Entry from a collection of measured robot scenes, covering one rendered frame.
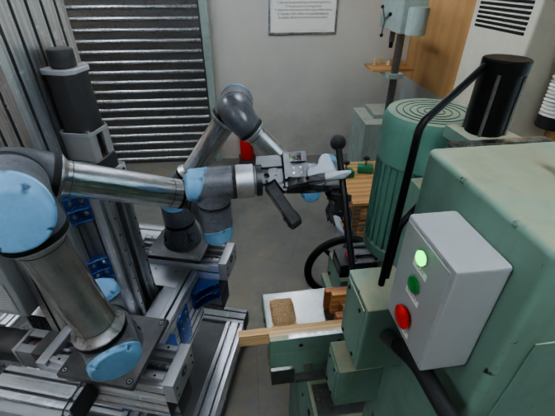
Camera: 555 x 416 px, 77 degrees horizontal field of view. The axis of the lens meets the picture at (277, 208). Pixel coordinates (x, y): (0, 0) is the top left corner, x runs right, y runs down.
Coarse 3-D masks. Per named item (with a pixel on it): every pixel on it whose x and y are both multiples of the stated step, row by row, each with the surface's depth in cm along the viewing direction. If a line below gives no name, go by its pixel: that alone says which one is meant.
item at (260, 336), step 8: (336, 320) 94; (264, 328) 92; (272, 328) 92; (280, 328) 92; (288, 328) 92; (296, 328) 92; (240, 336) 90; (248, 336) 90; (256, 336) 90; (264, 336) 91; (240, 344) 91; (248, 344) 92; (256, 344) 92
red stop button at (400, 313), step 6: (396, 306) 44; (402, 306) 43; (396, 312) 43; (402, 312) 42; (408, 312) 42; (396, 318) 43; (402, 318) 42; (408, 318) 42; (402, 324) 42; (408, 324) 42
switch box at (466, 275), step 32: (416, 224) 39; (448, 224) 39; (448, 256) 35; (480, 256) 35; (448, 288) 34; (480, 288) 34; (416, 320) 41; (448, 320) 36; (480, 320) 37; (416, 352) 41; (448, 352) 40
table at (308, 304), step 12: (324, 276) 118; (324, 288) 109; (264, 300) 105; (300, 300) 105; (312, 300) 105; (264, 312) 101; (300, 312) 101; (312, 312) 101; (324, 312) 101; (324, 348) 92; (276, 360) 91; (288, 360) 92; (300, 360) 93; (312, 360) 94; (324, 360) 94
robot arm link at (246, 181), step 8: (240, 168) 76; (248, 168) 76; (240, 176) 75; (248, 176) 75; (240, 184) 75; (248, 184) 75; (256, 184) 76; (240, 192) 76; (248, 192) 76; (256, 192) 78
